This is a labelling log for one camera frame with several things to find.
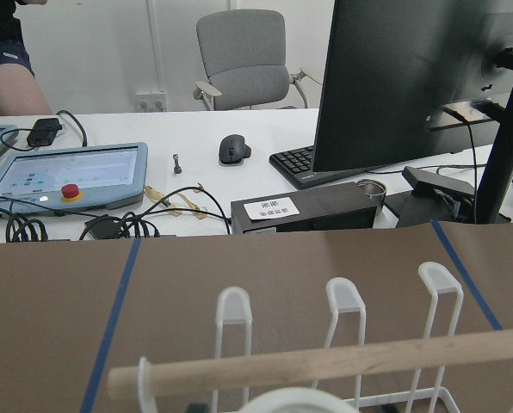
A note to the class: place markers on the black keyboard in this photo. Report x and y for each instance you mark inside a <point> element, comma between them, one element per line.
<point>296,166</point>

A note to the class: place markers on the person in dark shorts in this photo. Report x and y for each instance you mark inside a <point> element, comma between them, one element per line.
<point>20,93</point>

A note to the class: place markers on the white plastic cup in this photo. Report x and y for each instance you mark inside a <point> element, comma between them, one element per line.
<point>296,399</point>

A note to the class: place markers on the grey office chair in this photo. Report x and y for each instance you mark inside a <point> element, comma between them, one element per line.
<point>243,52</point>

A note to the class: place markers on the white wire cup rack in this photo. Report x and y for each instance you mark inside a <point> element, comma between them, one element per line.
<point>344,354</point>

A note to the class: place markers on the black power adapter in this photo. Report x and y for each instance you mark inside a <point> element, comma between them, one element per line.
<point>44,132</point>

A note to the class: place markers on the black box with label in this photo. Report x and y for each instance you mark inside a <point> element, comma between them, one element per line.
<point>334,207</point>

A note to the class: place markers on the black computer mouse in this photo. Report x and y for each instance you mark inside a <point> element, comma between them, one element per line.
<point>233,150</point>

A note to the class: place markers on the black computer monitor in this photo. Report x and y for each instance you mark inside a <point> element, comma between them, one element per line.
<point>410,79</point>

